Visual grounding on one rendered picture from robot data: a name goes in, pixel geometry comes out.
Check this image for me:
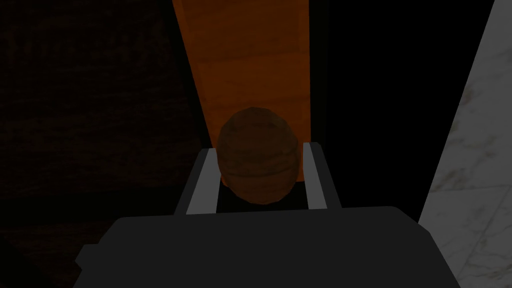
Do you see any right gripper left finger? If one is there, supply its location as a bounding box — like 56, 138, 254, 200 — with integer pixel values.
173, 147, 222, 216

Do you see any brown round door knob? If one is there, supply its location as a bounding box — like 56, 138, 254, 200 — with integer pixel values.
216, 106, 301, 205

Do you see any orange wooden door leaf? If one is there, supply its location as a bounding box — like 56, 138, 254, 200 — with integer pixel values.
171, 0, 311, 189

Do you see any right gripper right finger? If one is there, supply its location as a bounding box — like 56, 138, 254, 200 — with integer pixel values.
302, 141, 343, 211

